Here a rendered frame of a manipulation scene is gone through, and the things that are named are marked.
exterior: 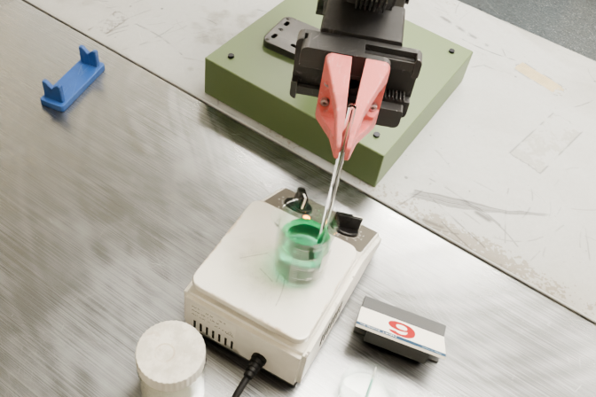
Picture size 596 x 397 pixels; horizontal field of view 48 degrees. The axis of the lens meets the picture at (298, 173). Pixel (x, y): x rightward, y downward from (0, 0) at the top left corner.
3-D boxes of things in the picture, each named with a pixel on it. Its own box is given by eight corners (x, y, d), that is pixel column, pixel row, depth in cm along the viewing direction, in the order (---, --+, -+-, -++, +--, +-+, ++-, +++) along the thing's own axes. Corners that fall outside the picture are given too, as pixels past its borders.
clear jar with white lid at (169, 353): (191, 432, 60) (190, 393, 54) (129, 410, 60) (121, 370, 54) (215, 371, 64) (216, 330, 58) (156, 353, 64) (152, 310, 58)
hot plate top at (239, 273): (254, 201, 68) (254, 196, 67) (359, 253, 65) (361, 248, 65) (187, 286, 61) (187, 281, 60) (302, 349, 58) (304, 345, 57)
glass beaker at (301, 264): (328, 250, 64) (342, 197, 58) (325, 298, 61) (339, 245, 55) (267, 241, 64) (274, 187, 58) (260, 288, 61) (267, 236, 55)
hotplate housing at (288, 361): (278, 199, 79) (286, 153, 73) (379, 249, 76) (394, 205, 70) (168, 346, 65) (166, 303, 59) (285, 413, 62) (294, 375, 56)
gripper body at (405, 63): (423, 64, 52) (425, 11, 57) (295, 41, 52) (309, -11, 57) (404, 123, 57) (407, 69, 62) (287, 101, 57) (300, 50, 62)
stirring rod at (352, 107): (312, 260, 62) (349, 100, 47) (318, 262, 62) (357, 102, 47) (311, 266, 61) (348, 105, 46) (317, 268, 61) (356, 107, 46)
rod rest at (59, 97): (84, 61, 92) (81, 40, 89) (105, 69, 91) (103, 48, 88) (40, 105, 85) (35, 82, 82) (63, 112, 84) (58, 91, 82)
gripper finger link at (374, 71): (386, 128, 47) (393, 47, 53) (286, 109, 47) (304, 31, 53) (367, 190, 52) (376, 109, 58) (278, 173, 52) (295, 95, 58)
